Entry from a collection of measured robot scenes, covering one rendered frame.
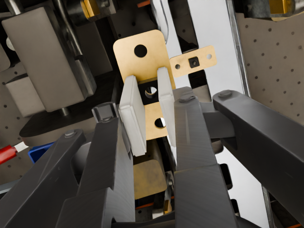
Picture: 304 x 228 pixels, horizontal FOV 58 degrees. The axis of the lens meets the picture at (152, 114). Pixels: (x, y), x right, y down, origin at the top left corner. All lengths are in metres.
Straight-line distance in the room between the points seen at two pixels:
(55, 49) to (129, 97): 0.18
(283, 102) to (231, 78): 0.45
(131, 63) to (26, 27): 0.15
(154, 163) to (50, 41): 0.28
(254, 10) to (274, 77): 0.44
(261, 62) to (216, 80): 0.38
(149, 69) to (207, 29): 0.31
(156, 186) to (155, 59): 0.35
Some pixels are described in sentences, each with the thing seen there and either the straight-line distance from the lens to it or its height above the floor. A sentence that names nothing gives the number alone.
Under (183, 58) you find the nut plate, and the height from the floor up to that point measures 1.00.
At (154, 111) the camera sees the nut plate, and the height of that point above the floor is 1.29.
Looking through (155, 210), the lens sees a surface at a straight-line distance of 0.54.
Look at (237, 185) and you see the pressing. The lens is 0.67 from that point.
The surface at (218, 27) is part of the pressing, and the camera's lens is 0.52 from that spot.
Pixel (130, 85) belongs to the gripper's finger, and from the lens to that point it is 0.18.
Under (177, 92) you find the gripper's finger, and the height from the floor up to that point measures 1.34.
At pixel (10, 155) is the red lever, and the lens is 0.45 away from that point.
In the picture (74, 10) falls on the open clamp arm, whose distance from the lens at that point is 0.40.
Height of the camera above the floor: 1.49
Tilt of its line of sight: 67 degrees down
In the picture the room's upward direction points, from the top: 170 degrees clockwise
